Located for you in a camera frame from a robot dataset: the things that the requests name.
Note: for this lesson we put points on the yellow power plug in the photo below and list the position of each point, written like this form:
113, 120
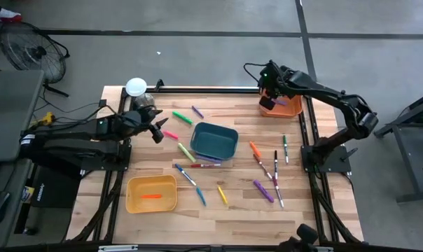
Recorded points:
45, 119

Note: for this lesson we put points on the black rounded object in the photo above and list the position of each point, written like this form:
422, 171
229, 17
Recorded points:
304, 236

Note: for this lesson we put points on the teal plastic bin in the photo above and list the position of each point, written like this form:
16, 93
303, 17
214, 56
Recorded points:
213, 141

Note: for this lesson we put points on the green dry-erase marker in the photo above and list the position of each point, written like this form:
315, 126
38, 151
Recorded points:
285, 148

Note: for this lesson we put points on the yellow labelled item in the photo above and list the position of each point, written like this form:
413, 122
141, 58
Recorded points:
27, 194

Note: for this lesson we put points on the orange highlighter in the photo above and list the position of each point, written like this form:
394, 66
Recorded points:
151, 196
255, 149

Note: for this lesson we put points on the yellow plastic bin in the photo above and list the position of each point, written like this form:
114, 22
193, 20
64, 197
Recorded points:
136, 182

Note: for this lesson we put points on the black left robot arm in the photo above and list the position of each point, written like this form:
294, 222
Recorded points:
75, 131

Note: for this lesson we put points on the black Husky tool bag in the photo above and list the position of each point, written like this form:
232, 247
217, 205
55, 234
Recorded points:
57, 190

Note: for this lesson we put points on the grey desk slab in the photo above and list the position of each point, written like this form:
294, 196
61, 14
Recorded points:
12, 112

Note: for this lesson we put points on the silver frame bracket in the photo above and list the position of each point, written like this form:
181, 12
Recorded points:
328, 249
117, 248

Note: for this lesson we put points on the grey side table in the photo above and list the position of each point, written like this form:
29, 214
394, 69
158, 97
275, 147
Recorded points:
8, 238

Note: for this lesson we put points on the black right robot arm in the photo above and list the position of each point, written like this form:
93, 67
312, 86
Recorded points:
332, 94

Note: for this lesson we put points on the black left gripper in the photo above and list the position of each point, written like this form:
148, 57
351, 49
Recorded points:
138, 122

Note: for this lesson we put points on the blue dry-erase marker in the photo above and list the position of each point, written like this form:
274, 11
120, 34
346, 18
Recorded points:
185, 175

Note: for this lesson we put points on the black aluminium table frame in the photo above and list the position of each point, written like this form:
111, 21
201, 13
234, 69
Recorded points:
204, 91

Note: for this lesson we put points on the black floor fan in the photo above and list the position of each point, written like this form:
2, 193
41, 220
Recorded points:
33, 52

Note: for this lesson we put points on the light green highlighter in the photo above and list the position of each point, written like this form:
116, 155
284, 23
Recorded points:
186, 152

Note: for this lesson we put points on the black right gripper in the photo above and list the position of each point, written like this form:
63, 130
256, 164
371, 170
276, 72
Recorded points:
272, 85

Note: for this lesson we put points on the yellow highlighter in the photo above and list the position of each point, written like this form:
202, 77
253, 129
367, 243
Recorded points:
222, 195

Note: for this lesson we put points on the grey metal stand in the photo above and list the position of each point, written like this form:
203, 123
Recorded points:
412, 164

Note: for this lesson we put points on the white dome lamp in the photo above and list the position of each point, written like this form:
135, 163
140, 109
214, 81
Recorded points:
136, 87

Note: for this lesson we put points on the black dry-erase marker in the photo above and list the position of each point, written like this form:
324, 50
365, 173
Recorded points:
276, 164

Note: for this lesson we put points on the red dry-erase marker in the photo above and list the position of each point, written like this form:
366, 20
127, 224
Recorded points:
204, 165

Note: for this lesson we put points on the black clamp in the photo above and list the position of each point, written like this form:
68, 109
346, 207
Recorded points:
159, 84

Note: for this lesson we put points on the small black adapter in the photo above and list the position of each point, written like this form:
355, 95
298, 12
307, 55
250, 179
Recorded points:
102, 103

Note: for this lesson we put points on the lavender highlighter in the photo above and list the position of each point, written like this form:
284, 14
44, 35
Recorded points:
208, 159

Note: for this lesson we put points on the small purple marker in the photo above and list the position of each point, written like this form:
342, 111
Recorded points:
197, 112

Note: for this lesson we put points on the person's foot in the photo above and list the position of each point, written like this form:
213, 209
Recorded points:
6, 15

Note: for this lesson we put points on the orange plastic bin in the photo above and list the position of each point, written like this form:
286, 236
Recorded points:
290, 111

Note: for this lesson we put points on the brown dry-erase marker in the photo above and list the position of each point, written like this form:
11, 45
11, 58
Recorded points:
262, 166

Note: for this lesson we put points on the magenta dry-erase marker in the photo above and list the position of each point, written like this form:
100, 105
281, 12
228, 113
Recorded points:
278, 192

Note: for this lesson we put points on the light blue highlighter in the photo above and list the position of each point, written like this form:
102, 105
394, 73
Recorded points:
201, 196

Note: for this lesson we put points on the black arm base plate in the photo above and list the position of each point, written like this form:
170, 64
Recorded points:
341, 164
125, 165

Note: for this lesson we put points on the pink highlighter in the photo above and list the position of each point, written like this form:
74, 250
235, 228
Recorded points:
170, 134

